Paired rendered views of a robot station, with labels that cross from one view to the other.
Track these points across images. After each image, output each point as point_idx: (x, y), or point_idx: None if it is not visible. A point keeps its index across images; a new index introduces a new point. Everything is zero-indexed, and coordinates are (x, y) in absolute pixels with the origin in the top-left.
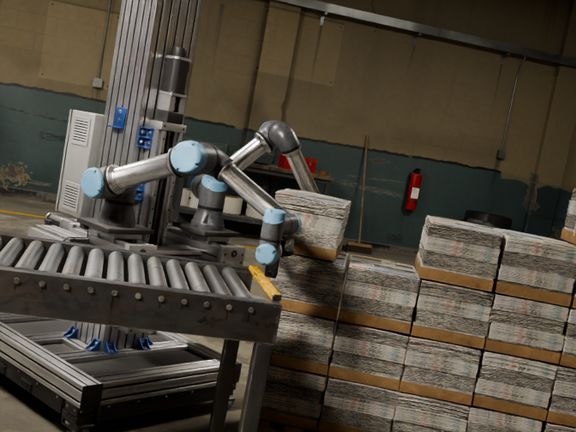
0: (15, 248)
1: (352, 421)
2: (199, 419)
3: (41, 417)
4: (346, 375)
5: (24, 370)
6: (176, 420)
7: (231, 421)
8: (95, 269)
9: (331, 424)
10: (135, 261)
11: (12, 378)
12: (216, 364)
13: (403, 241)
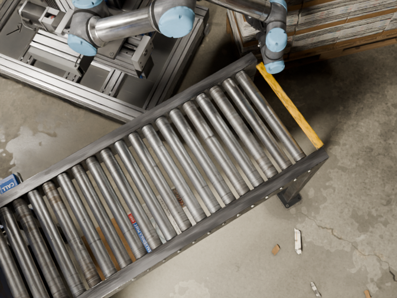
0: (110, 190)
1: (312, 46)
2: (198, 58)
3: (119, 124)
4: (308, 31)
5: (89, 107)
6: (187, 70)
7: (216, 46)
8: (188, 195)
9: (297, 52)
10: (188, 137)
11: (80, 106)
12: (195, 24)
13: None
